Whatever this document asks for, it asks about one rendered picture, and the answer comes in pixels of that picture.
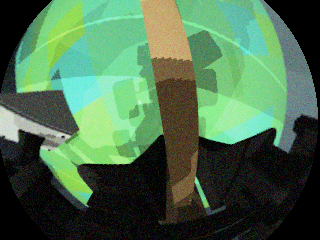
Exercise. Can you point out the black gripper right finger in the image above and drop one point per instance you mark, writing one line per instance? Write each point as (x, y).
(218, 164)

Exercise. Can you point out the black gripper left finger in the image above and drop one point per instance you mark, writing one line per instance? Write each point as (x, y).
(145, 176)

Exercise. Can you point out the long wooden rail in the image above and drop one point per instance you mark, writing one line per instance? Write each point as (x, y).
(176, 87)

